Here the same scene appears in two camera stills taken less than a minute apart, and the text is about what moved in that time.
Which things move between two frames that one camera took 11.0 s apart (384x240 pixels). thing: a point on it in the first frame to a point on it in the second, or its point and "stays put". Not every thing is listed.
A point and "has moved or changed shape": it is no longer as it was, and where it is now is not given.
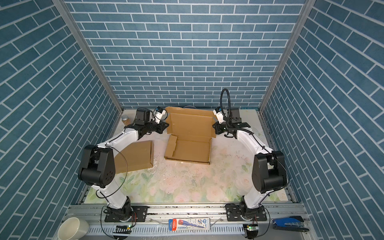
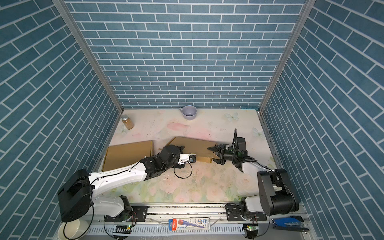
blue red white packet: [188, 224] stays put
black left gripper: [161, 126] to [179, 148]
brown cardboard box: [136, 156] stays put
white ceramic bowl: [72, 228] stays put
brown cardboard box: [190, 132] has moved or changed shape
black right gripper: [216, 125] to [217, 149]
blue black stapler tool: [293, 223] stays put
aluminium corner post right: [308, 6] stays put
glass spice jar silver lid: [126, 120] stays put
